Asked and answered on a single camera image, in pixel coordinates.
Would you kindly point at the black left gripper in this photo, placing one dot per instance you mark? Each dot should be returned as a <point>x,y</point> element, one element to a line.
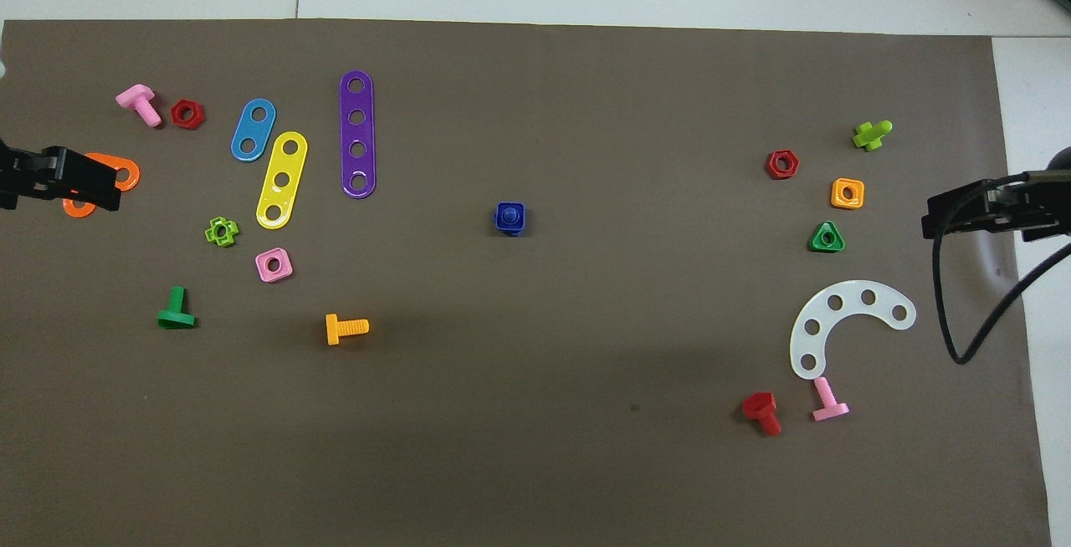
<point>25,177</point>

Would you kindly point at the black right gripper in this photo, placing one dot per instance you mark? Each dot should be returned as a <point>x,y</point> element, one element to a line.
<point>1037,206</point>

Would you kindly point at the blue square plastic nut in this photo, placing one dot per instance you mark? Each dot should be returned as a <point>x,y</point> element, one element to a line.
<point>500,208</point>

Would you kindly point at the blue plastic screw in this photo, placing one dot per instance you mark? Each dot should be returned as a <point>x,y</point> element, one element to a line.
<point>509,215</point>

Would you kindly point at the pink plastic screw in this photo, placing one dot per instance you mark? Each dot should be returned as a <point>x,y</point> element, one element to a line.
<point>134,98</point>
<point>824,392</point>

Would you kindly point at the red hexagonal plastic nut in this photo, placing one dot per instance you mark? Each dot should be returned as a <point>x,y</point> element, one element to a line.
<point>176,112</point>
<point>770,164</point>

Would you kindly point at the lime green plastic screw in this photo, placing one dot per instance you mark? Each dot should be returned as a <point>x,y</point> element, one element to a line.
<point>870,137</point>

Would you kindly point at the orange square plastic nut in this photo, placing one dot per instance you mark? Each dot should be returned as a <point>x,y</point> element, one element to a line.
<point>837,201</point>

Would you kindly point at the lime cross-shaped plastic nut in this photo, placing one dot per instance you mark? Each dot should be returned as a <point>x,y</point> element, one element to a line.
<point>212,234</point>

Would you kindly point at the green triangular plastic nut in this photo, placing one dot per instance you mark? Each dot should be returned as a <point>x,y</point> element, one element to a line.
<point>816,246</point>

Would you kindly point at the dark green plastic screw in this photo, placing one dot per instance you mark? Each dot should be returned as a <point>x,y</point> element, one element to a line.
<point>176,300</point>

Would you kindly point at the pink square plastic nut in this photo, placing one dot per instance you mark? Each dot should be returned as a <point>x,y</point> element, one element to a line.
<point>262,273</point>

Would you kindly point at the red plastic screw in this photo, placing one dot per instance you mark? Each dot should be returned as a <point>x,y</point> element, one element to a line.
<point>760,405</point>

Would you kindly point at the orange plastic screw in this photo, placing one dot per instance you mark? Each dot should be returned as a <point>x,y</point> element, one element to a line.
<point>333,329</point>

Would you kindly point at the white curved five-hole strip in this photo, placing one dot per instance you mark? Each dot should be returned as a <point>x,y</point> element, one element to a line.
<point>852,296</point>

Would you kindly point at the blue two-hole plastic strip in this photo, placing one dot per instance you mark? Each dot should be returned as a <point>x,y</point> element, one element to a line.
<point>253,129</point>

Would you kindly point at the yellow three-hole plastic strip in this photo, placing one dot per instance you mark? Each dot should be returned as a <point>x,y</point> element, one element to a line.
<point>286,163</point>

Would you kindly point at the purple four-hole plastic strip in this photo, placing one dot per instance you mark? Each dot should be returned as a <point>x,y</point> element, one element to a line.
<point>357,134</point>

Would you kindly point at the brown table mat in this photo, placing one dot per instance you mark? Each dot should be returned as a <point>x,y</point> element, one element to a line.
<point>535,112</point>

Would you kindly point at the orange angled plastic bracket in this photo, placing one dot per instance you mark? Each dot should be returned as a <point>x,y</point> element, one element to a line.
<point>134,180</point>

